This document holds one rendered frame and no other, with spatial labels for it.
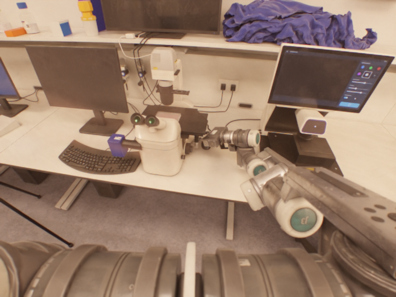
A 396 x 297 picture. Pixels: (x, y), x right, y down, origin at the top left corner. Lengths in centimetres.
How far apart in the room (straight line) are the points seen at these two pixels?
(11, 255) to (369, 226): 38
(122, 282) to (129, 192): 174
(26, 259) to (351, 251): 36
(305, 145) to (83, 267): 100
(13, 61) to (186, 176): 187
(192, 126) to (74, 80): 71
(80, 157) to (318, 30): 143
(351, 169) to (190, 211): 120
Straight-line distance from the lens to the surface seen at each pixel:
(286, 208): 47
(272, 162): 79
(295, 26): 125
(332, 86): 106
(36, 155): 144
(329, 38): 132
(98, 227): 186
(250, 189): 61
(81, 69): 125
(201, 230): 169
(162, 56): 92
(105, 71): 117
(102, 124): 146
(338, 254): 29
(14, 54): 233
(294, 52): 95
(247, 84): 153
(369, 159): 152
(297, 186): 41
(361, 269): 28
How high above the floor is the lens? 152
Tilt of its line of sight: 41 degrees down
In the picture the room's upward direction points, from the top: 1 degrees clockwise
